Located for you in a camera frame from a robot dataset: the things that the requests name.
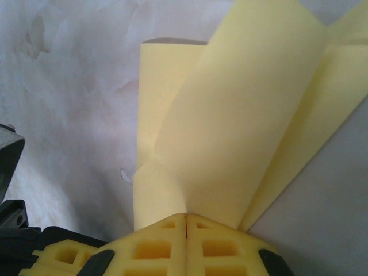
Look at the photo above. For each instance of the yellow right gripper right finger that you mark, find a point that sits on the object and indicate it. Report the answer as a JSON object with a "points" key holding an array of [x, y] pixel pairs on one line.
{"points": [[195, 258]]}

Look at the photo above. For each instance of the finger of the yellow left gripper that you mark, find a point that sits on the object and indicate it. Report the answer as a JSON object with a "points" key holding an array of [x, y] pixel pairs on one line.
{"points": [[51, 261]]}

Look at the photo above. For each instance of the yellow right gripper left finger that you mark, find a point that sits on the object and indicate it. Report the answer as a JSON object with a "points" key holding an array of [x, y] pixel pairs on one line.
{"points": [[178, 253]]}

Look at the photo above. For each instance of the yellow paper sheet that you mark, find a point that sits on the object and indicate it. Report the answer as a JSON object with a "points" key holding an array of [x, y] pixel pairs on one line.
{"points": [[230, 115]]}

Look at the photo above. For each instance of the small white scrap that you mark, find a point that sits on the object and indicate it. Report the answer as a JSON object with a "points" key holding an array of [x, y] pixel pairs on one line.
{"points": [[125, 176]]}

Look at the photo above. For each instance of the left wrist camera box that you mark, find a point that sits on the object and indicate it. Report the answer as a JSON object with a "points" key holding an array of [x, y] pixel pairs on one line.
{"points": [[10, 155]]}

